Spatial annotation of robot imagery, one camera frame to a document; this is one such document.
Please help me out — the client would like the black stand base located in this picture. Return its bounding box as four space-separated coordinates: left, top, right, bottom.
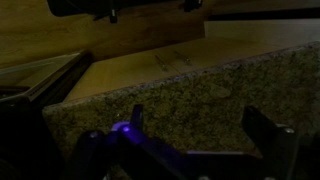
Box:
46 0 205 25

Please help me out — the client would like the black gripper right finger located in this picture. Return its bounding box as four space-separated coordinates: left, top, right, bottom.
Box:
241 105 300 180

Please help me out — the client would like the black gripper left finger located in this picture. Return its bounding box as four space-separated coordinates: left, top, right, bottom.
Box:
129 103 145 136

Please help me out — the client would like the black baseboard strip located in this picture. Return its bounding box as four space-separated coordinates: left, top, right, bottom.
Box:
207 7 320 22

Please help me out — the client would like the black kitchen stove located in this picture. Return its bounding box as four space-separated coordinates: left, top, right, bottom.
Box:
0 49 95 180

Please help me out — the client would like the wooden lower cabinet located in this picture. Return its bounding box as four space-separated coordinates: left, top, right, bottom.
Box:
63 35 294 103

